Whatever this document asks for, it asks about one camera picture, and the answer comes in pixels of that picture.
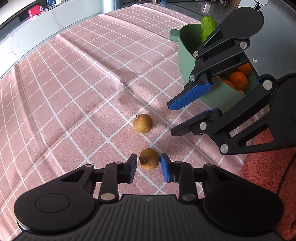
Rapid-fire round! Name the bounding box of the silver pedal trash bin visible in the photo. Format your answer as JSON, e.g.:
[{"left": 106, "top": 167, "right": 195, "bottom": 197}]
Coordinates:
[{"left": 102, "top": 0, "right": 123, "bottom": 14}]

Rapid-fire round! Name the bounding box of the white marble TV cabinet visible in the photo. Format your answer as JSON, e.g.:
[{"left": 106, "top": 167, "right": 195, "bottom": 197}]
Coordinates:
[{"left": 1, "top": 0, "right": 102, "bottom": 76}]

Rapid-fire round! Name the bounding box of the small brown fruit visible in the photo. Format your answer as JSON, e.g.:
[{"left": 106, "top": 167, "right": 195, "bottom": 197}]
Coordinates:
[
  {"left": 139, "top": 148, "right": 159, "bottom": 170},
  {"left": 132, "top": 113, "right": 153, "bottom": 133}
]

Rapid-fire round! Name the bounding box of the green cucumber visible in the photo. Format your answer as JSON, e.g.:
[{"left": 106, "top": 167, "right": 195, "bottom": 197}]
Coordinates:
[{"left": 201, "top": 15, "right": 217, "bottom": 43}]

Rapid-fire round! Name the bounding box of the red box right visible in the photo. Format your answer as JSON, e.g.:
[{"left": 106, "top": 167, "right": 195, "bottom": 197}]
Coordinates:
[{"left": 27, "top": 4, "right": 43, "bottom": 18}]

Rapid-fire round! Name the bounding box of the green colander bowl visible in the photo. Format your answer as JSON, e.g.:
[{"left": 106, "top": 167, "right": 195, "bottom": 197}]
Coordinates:
[{"left": 169, "top": 24, "right": 259, "bottom": 112}]

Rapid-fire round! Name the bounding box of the pink checkered tablecloth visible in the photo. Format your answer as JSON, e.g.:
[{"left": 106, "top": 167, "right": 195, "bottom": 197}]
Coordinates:
[{"left": 1, "top": 4, "right": 246, "bottom": 240}]

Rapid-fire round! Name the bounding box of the salmon pink towel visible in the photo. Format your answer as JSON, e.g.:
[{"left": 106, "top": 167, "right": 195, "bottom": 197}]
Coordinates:
[{"left": 239, "top": 128, "right": 296, "bottom": 240}]

